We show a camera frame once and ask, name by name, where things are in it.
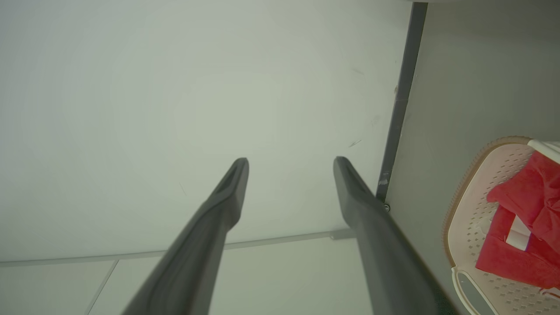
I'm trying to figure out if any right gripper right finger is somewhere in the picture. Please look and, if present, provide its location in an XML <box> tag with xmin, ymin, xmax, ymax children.
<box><xmin>333</xmin><ymin>156</ymin><xmax>458</xmax><ymax>315</ymax></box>

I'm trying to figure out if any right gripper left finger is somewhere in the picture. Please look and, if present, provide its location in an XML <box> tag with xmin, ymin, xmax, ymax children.
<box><xmin>122</xmin><ymin>157</ymin><xmax>249</xmax><ymax>315</ymax></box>

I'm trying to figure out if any red garment with white trim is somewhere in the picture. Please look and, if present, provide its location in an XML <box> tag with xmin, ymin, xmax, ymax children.
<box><xmin>486</xmin><ymin>151</ymin><xmax>560</xmax><ymax>256</ymax></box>
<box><xmin>476</xmin><ymin>205</ymin><xmax>560</xmax><ymax>290</ymax></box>

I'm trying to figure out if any cream perforated laundry basket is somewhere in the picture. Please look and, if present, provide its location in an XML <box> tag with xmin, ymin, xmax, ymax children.
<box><xmin>443</xmin><ymin>136</ymin><xmax>560</xmax><ymax>315</ymax></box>

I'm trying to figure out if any black baseboard strip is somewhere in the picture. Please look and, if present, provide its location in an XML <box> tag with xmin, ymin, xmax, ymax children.
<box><xmin>375</xmin><ymin>2</ymin><xmax>428</xmax><ymax>204</ymax></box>

